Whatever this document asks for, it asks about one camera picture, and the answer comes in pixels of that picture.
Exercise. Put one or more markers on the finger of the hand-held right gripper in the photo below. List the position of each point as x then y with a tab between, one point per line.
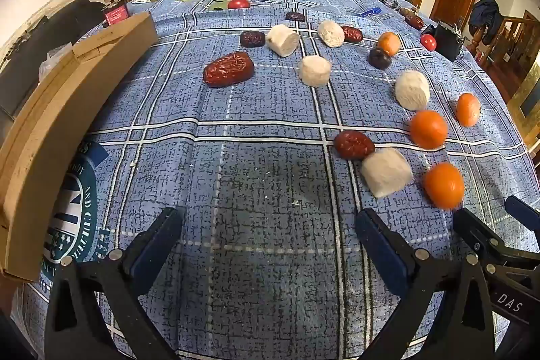
523	212
481	237

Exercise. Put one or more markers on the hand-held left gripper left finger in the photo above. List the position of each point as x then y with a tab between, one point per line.
154	246

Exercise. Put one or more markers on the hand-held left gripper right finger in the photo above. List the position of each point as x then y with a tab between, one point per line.
382	252

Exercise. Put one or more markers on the orange mandarin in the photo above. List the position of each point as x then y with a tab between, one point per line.
444	185
428	129
468	109
390	43

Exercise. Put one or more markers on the white yam piece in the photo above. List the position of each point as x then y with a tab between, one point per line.
386	173
282	40
315	70
331	34
412	90

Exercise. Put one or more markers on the shallow cardboard box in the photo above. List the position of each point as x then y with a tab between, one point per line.
55	124

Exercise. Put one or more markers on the blue plaid tablecloth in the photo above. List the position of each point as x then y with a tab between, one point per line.
261	157

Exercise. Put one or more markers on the wooden chair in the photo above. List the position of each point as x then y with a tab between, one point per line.
506	39

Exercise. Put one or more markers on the small black box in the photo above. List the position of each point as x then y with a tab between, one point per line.
448	40

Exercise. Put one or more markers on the large red jujube date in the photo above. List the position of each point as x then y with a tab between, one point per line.
228	69

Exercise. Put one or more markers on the dark purple plum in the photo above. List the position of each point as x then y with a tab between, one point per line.
379	58

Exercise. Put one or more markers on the small red cherry tomato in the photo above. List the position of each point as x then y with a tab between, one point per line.
428	42

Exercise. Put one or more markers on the dark jacket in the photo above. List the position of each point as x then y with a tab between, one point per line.
485	16

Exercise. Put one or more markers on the white plastic bag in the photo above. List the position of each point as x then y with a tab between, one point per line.
55	62

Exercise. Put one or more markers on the black sofa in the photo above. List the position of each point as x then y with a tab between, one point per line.
25	60

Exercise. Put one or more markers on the dark jujube date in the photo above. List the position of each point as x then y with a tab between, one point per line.
295	16
252	39

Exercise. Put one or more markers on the red labelled black jar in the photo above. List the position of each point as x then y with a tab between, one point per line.
114	13

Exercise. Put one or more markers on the blue pen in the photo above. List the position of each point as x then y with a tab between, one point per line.
371	11

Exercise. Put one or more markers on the green vegetable leaf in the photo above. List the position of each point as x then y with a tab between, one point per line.
219	1

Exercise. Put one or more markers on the gold picture frame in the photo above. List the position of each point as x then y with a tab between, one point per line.
527	90

